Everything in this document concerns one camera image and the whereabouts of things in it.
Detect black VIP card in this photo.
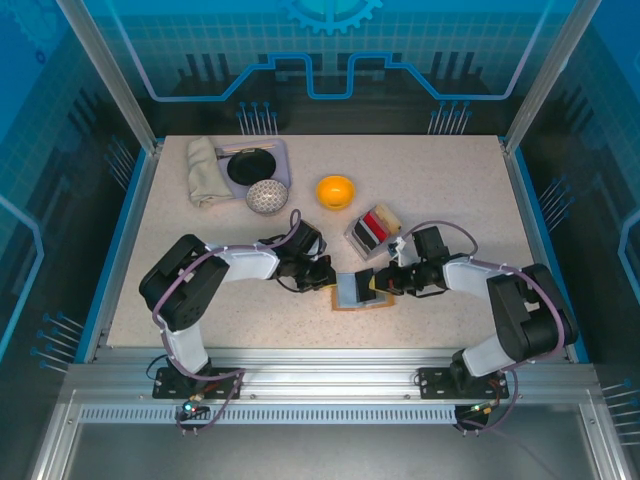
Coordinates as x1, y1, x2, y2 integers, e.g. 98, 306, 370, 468
355, 268, 377, 304

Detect tan leather card holder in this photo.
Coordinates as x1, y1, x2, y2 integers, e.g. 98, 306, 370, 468
330, 271, 397, 314

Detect clear acrylic card box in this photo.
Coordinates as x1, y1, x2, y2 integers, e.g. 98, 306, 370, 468
344, 202, 403, 261

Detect black card stack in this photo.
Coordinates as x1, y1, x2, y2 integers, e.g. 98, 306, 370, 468
352, 219, 379, 251

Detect red card stack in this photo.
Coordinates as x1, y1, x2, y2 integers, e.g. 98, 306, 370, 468
362, 212, 389, 241

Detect gold card stack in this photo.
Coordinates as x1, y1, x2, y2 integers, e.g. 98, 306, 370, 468
374, 203, 403, 236

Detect orange bowl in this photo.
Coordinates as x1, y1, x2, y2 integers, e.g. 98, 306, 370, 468
315, 174, 356, 210

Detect lavender tray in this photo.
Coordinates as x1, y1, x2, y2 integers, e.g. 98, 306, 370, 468
215, 138, 294, 194

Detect black round plate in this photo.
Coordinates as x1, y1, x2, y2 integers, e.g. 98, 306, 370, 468
225, 149, 278, 185

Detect blue table side strip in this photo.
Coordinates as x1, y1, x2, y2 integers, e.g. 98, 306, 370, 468
73, 135, 154, 365
514, 144, 589, 364

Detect wooden chopsticks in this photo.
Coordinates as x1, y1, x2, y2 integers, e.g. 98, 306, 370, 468
215, 142, 279, 154

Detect beige folded cloth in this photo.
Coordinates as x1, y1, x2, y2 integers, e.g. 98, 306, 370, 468
186, 136, 236, 209

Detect connector with green light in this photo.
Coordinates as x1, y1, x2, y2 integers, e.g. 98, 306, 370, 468
453, 399, 503, 422
174, 396, 211, 422

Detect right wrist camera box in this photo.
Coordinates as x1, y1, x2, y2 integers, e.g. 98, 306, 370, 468
388, 238, 415, 267

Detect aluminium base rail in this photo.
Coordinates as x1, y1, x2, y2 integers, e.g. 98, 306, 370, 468
67, 347, 601, 407

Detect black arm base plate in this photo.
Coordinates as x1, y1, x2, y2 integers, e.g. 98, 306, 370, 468
417, 367, 510, 400
152, 367, 245, 400

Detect slotted aluminium cable duct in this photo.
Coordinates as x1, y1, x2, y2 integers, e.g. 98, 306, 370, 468
78, 405, 459, 426

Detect aluminium frame post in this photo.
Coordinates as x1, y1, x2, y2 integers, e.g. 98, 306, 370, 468
502, 0, 604, 154
53, 0, 164, 154

